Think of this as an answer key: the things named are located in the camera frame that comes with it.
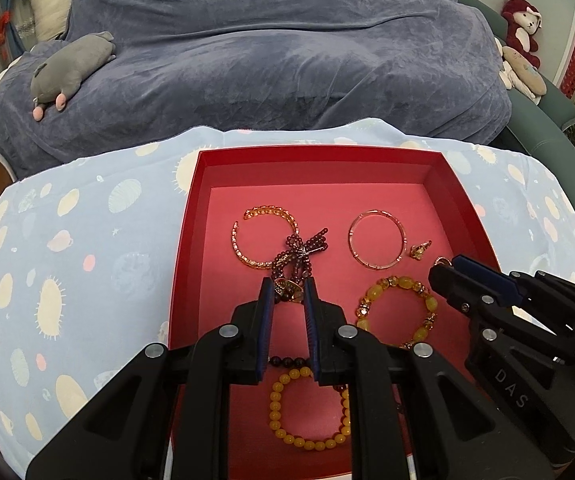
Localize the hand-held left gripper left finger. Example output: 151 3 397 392
24 280 274 480

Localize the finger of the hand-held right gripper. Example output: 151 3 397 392
430 265 575 363
455 255 575 336

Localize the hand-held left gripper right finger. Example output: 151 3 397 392
305 280 553 480

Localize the dark brown bead bracelet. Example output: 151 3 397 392
272 276 309 307

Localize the yellow-green stone bead bracelet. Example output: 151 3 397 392
356 275 438 350

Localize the yellow bead bracelet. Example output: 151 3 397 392
268 367 351 451

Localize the red cardboard box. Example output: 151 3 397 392
167 145 501 480

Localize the small garnet bead bracelet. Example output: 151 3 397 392
271 229 331 281

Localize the thin rose gold bangle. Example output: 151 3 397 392
348 210 407 267

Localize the green sofa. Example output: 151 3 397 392
455 0 575 201

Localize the light blue planet-print sheet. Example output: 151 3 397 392
0 117 575 480

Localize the beige plush toy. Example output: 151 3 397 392
497 45 548 106

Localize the red monkey plush toy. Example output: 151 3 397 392
500 0 543 68

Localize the blue-grey plush blanket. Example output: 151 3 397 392
0 0 513 181

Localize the grey plush toy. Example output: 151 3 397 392
30 31 117 122

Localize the white plush toy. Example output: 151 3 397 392
17 0 71 43

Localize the orange open cuff bracelet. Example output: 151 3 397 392
232 205 301 268

